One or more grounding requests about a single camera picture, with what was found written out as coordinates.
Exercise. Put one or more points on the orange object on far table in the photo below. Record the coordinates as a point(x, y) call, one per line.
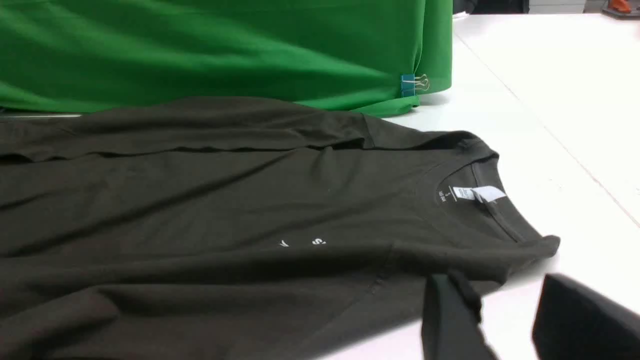
point(620, 9)

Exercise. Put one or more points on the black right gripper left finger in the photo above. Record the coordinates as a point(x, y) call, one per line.
point(451, 319)

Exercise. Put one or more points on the dark gray long-sleeve top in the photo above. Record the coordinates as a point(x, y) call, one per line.
point(238, 228)

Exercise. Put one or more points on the blue binder clip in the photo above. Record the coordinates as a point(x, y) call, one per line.
point(414, 85)

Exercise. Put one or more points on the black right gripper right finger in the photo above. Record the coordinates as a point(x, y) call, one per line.
point(574, 322)

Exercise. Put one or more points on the green backdrop cloth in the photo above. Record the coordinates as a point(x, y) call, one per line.
point(83, 56)

